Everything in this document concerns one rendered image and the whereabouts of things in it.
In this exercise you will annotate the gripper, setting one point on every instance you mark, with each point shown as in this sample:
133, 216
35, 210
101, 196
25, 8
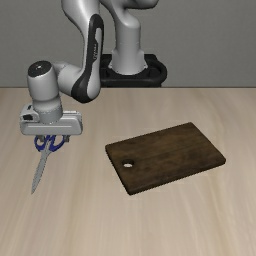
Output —
53, 127

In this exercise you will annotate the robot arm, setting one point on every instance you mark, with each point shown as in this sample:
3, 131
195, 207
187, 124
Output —
87, 50

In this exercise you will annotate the dark brown cutting board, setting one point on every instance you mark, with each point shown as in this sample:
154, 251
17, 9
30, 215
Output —
165, 156

